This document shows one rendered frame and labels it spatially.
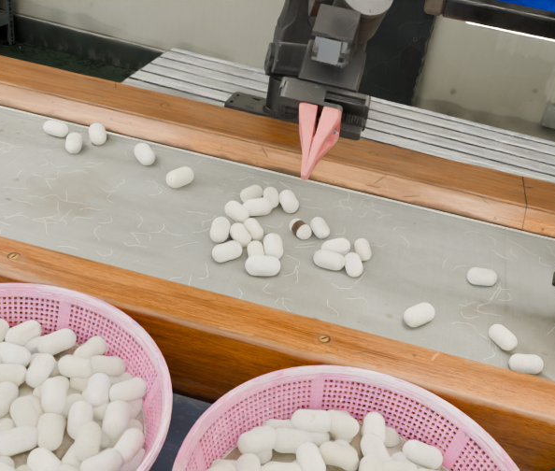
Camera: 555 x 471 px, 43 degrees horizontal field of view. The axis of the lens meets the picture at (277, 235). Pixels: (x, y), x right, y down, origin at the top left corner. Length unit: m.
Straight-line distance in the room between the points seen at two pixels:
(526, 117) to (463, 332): 2.22
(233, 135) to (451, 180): 0.30
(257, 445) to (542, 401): 0.25
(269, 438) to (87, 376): 0.16
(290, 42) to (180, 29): 1.93
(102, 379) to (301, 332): 0.18
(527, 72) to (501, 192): 1.91
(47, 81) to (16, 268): 0.44
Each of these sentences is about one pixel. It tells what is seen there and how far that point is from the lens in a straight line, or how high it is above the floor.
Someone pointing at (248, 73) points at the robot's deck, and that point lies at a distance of 1.44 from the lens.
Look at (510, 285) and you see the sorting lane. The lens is 0.83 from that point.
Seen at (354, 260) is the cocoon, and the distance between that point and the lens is 0.76.
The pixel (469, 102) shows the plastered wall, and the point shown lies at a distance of 2.89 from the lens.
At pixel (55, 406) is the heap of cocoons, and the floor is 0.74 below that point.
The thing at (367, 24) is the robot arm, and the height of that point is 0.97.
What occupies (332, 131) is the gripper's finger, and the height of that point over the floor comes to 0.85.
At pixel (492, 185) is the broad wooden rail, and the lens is 0.98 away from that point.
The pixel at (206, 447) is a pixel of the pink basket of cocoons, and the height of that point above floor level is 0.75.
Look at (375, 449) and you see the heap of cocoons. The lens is 0.59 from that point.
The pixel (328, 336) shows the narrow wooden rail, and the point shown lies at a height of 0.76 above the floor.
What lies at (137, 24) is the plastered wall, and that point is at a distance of 3.17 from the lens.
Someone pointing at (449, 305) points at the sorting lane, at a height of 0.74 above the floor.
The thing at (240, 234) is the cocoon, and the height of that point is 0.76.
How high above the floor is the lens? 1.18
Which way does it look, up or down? 33 degrees down
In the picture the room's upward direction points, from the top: 10 degrees clockwise
